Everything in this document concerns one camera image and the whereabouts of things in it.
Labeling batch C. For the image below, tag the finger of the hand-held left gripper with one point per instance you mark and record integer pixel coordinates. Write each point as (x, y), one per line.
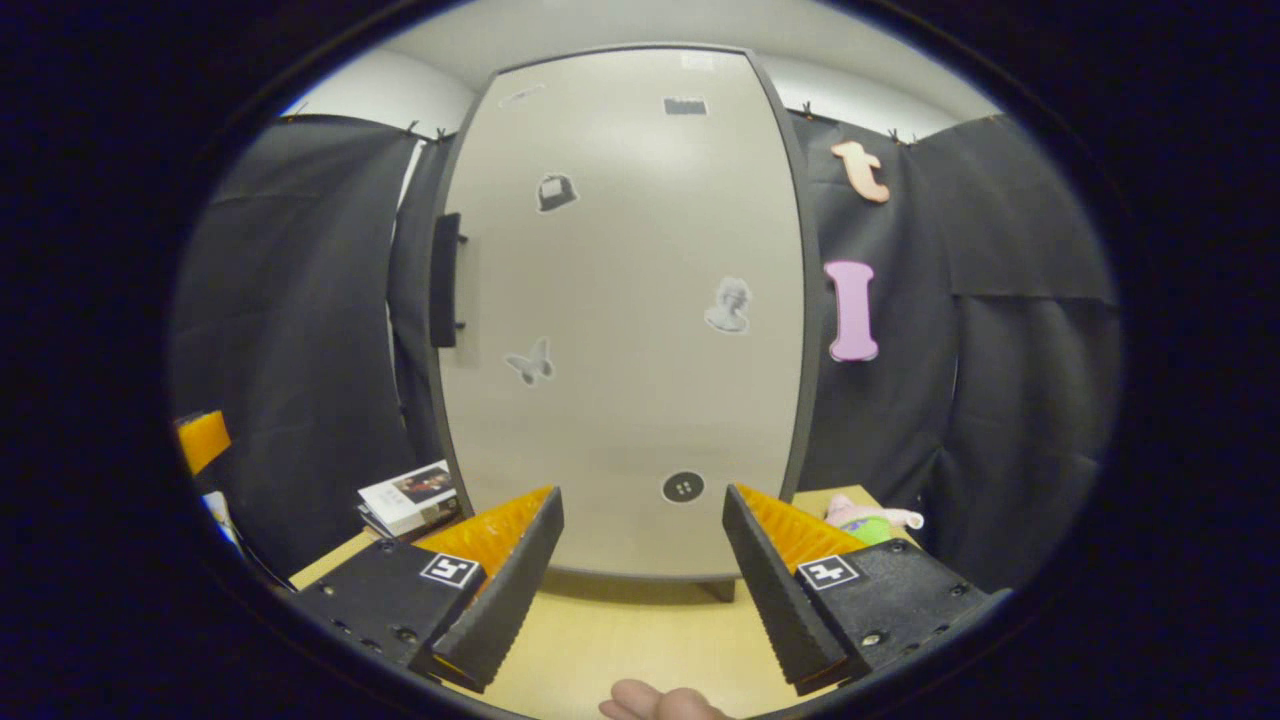
(203, 440)

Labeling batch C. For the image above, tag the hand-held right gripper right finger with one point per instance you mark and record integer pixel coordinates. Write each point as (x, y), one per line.
(770, 600)

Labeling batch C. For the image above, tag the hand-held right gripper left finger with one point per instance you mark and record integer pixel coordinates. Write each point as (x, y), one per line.
(510, 590)

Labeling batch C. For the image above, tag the grey cabinet door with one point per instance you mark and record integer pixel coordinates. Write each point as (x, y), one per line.
(620, 400)

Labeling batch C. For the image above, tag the pink and green plush toy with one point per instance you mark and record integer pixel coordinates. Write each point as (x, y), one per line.
(870, 525)

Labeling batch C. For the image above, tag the white book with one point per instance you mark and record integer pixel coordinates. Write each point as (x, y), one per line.
(410, 495)

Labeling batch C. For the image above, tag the black backdrop cloth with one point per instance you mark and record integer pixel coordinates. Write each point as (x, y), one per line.
(1000, 400)

